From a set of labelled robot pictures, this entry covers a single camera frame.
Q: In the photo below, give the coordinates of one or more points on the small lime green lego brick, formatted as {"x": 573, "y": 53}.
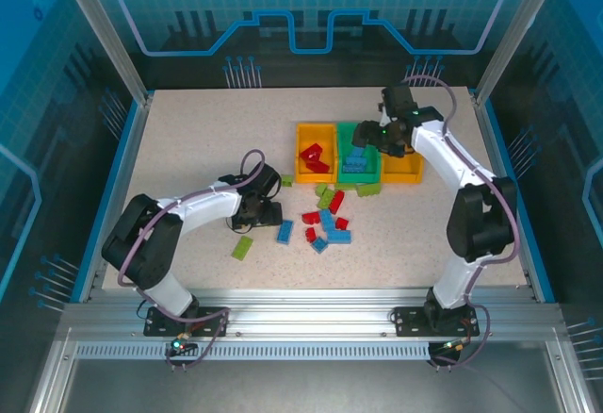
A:
{"x": 321, "y": 190}
{"x": 287, "y": 181}

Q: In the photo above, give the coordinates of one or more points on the yellow plastic bin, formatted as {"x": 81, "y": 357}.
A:
{"x": 325, "y": 137}
{"x": 400, "y": 175}

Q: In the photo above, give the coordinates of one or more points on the green plastic bin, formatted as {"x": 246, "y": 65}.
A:
{"x": 358, "y": 177}

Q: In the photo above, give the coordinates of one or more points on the small red lego brick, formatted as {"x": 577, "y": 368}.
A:
{"x": 310, "y": 235}
{"x": 342, "y": 223}

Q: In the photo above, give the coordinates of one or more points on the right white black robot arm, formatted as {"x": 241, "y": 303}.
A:
{"x": 480, "y": 219}

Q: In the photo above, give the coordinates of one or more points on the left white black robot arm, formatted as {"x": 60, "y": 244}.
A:
{"x": 141, "y": 243}

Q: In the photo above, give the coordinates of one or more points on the small blue lego brick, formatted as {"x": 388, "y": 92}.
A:
{"x": 319, "y": 245}

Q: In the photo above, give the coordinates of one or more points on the power connector with green light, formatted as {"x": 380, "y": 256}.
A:
{"x": 181, "y": 344}

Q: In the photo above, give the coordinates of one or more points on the grey metal lower shelf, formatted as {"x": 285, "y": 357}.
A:
{"x": 306, "y": 389}

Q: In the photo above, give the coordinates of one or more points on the yellow power connector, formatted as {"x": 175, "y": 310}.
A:
{"x": 454, "y": 346}

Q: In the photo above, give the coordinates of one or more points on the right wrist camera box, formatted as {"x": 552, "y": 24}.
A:
{"x": 384, "y": 112}

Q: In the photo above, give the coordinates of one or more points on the aluminium mounting rail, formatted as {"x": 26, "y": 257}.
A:
{"x": 306, "y": 314}

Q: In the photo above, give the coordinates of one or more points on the aluminium side rail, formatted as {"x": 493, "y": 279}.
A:
{"x": 492, "y": 149}
{"x": 134, "y": 139}

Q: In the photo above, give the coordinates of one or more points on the aluminium frame post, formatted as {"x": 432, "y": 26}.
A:
{"x": 518, "y": 31}
{"x": 108, "y": 40}

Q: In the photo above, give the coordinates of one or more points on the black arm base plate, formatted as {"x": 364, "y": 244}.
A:
{"x": 158, "y": 325}
{"x": 407, "y": 321}

